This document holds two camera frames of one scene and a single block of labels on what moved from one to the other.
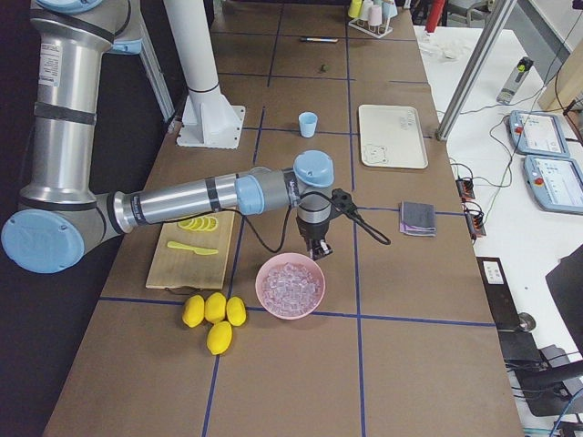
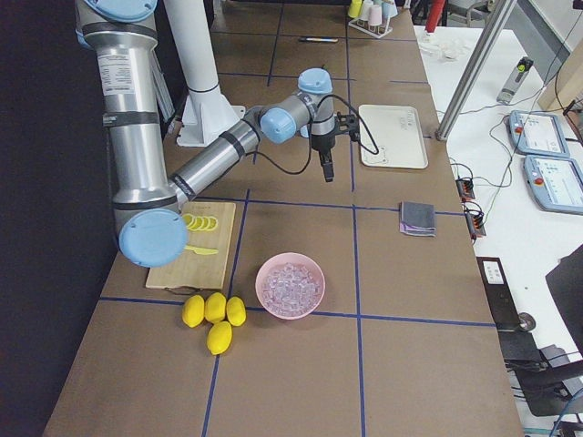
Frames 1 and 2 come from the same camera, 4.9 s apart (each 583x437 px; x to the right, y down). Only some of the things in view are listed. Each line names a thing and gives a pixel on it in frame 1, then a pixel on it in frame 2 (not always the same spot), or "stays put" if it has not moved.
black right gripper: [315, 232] -> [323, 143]
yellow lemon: [236, 311] stays put
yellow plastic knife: [197, 249] stays put
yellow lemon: [219, 337] stays put
